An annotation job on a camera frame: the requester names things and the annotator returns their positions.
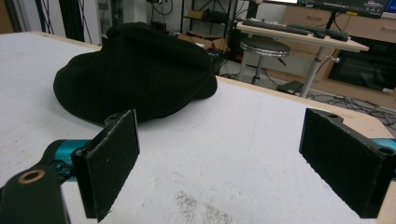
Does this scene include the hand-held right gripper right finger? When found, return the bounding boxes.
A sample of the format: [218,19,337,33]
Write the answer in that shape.
[299,107,396,219]

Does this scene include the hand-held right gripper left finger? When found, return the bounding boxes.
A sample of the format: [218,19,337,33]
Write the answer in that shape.
[70,108,141,223]

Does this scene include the black cloth cap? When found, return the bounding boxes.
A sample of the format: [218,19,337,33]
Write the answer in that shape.
[52,21,219,126]

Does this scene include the wooden cabinet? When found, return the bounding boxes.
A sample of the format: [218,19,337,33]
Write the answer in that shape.
[264,5,396,110]

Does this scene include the light wooden desk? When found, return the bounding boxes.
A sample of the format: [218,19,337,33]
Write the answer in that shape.
[235,21,370,98]

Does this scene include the black keyboard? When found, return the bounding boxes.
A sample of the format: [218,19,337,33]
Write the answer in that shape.
[242,19,312,36]
[286,22,349,42]

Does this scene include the round metal stool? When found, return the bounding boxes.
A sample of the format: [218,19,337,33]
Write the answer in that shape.
[239,36,291,86]

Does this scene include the open cardboard box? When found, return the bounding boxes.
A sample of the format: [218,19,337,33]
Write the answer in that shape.
[177,31,230,52]

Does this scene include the small cardboard box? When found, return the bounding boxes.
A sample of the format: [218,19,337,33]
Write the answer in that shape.
[187,9,207,21]

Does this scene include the black metal shelf rack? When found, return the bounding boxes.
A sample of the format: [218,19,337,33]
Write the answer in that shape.
[179,0,239,35]

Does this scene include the black cables on floor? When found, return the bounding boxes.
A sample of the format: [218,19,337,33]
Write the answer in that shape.
[306,91,396,128]

